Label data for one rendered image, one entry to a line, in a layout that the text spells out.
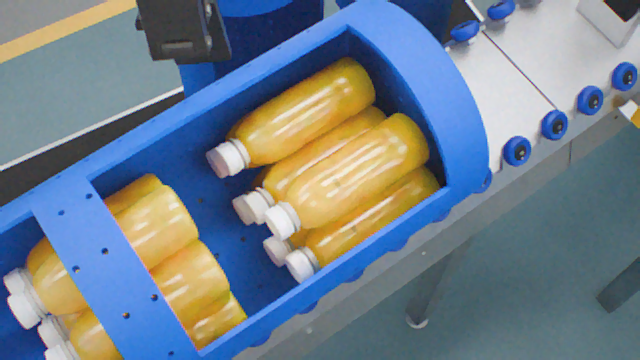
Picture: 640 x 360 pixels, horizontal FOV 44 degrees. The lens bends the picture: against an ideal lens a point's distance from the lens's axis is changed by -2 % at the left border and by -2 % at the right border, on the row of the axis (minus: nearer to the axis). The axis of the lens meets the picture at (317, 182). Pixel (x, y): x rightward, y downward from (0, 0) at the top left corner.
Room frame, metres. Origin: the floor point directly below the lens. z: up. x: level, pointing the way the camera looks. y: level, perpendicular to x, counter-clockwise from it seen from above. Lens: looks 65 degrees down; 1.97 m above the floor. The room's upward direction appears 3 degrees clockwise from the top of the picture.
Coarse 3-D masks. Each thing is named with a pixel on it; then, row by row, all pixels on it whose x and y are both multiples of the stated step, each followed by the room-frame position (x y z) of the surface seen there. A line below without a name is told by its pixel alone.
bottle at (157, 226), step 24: (168, 192) 0.35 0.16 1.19; (120, 216) 0.32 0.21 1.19; (144, 216) 0.32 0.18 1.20; (168, 216) 0.32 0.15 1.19; (144, 240) 0.29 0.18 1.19; (168, 240) 0.30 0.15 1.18; (192, 240) 0.31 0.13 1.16; (48, 264) 0.26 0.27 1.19; (144, 264) 0.27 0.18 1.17; (24, 288) 0.24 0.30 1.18; (48, 288) 0.24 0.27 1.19; (72, 288) 0.24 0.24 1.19; (48, 312) 0.22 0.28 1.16; (72, 312) 0.22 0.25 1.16
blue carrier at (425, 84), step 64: (256, 64) 0.51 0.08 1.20; (320, 64) 0.61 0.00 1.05; (384, 64) 0.58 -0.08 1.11; (448, 64) 0.50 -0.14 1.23; (192, 128) 0.49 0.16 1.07; (448, 128) 0.44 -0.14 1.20; (64, 192) 0.33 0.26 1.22; (192, 192) 0.44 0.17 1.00; (448, 192) 0.39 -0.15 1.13; (0, 256) 0.32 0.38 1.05; (64, 256) 0.26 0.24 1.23; (128, 256) 0.26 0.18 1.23; (256, 256) 0.37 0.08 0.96; (0, 320) 0.25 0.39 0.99; (128, 320) 0.20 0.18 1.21; (256, 320) 0.23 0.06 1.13
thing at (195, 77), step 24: (240, 0) 0.76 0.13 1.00; (264, 0) 0.77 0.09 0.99; (288, 0) 0.79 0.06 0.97; (312, 0) 0.96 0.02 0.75; (240, 24) 1.03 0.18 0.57; (264, 24) 1.03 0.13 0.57; (288, 24) 1.02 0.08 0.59; (312, 24) 0.96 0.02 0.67; (240, 48) 1.03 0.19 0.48; (264, 48) 1.03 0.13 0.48; (192, 72) 0.79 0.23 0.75; (216, 72) 0.77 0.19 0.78
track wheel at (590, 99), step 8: (584, 88) 0.64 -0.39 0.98; (592, 88) 0.64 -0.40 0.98; (584, 96) 0.63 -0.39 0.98; (592, 96) 0.63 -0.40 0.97; (600, 96) 0.64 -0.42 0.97; (584, 104) 0.62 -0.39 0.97; (592, 104) 0.63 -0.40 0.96; (600, 104) 0.63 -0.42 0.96; (584, 112) 0.61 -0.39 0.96; (592, 112) 0.62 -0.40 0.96
